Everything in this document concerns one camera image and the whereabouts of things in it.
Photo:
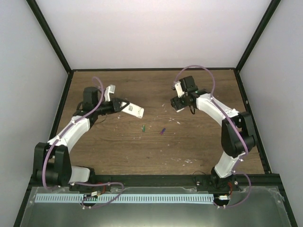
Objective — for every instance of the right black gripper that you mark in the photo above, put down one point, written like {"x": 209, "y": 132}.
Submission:
{"x": 177, "y": 105}

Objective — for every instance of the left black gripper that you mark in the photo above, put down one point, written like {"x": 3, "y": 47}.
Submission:
{"x": 115, "y": 102}

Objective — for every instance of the white remote control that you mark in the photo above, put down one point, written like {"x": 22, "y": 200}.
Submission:
{"x": 134, "y": 110}

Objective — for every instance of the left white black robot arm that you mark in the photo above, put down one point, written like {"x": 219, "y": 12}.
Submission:
{"x": 52, "y": 164}

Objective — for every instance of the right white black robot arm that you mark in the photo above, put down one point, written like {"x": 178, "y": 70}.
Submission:
{"x": 238, "y": 135}

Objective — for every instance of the grey metal front plate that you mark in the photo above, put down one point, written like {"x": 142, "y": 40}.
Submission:
{"x": 249, "y": 207}

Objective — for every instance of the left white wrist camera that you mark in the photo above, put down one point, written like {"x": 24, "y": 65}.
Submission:
{"x": 108, "y": 91}

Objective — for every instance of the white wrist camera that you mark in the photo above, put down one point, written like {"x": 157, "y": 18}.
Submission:
{"x": 178, "y": 88}
{"x": 108, "y": 91}

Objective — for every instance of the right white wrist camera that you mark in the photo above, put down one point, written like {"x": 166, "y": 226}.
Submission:
{"x": 178, "y": 88}

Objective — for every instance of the black front mounting rail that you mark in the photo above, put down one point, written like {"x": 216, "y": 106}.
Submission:
{"x": 201, "y": 181}

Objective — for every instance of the black aluminium frame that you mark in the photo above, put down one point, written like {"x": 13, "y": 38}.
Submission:
{"x": 51, "y": 38}

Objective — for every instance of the light blue slotted cable duct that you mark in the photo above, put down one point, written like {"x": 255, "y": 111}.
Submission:
{"x": 126, "y": 198}

